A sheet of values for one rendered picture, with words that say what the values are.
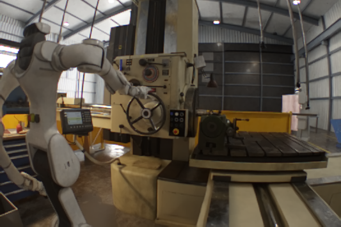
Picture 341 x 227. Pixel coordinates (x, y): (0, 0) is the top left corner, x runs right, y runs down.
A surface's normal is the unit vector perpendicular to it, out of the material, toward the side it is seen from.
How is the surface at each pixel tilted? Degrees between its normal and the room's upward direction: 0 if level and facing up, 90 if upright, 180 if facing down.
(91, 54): 89
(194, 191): 90
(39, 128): 90
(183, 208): 90
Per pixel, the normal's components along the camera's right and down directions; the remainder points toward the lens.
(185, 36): -0.29, -0.02
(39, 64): 0.73, 0.15
